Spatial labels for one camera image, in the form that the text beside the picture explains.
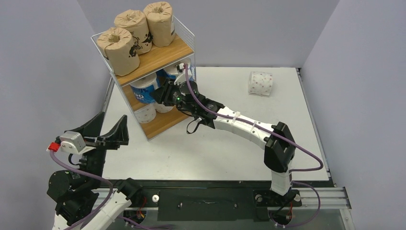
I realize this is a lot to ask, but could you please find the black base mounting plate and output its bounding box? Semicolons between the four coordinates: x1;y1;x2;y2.
111;179;333;224

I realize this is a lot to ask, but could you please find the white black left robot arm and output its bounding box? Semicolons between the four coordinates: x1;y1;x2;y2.
47;112;144;230

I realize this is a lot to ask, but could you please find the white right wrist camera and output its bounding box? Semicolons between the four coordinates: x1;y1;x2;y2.
175;63;192;85

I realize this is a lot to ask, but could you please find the white red-dotted toilet roll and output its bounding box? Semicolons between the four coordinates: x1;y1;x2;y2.
153;102;173;113
134;103;157;124

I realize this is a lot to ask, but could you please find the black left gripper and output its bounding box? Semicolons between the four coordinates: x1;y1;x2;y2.
70;111;129;188

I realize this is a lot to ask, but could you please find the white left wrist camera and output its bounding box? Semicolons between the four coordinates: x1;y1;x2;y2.
46;131;96;155

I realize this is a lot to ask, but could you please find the white floral tissue pack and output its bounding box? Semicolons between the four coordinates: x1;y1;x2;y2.
248;71;273;96

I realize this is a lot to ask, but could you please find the blue cartoon-face roll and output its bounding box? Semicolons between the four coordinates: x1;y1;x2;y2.
130;73;160;104

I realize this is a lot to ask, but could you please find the blue toilet roll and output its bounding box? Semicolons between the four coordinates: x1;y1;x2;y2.
156;69;167;78

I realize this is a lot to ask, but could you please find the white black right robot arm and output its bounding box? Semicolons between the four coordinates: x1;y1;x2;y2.
150;80;299;205

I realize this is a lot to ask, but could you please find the white wire wooden shelf rack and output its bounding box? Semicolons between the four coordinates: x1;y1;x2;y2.
102;16;195;140

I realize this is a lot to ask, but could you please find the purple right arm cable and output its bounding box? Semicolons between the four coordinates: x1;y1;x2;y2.
183;63;324;229

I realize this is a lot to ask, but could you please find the blue white roll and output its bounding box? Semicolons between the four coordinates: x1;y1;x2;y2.
164;58;195;81

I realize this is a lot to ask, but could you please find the brown roll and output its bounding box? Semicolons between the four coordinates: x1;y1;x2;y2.
114;10;152;55
143;1;175;47
96;27;140;76

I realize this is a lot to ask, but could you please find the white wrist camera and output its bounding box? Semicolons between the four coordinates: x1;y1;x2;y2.
46;131;96;155
175;63;192;85

